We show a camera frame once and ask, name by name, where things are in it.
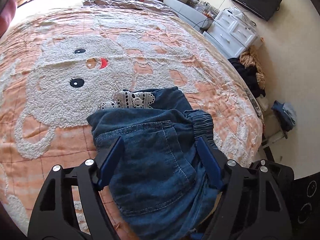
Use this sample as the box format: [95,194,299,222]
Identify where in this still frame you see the tan and black clothes heap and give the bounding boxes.
[228,46,266,98]

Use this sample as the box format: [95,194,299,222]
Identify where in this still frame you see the pink crumpled blanket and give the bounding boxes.
[0,0,17,37]

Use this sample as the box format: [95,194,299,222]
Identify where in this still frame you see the blue clothes on stool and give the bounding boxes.
[271,100,297,132]

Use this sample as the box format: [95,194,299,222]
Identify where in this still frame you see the white drawer cabinet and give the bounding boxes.
[203,7,263,59]

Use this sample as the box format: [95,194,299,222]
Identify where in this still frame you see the orange white bunny bedspread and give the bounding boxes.
[1,0,263,233]

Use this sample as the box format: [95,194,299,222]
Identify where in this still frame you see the white low desk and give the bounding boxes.
[158,0,213,33]

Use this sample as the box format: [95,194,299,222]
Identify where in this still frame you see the blue denim lace-trimmed pants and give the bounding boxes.
[87,87,218,239]

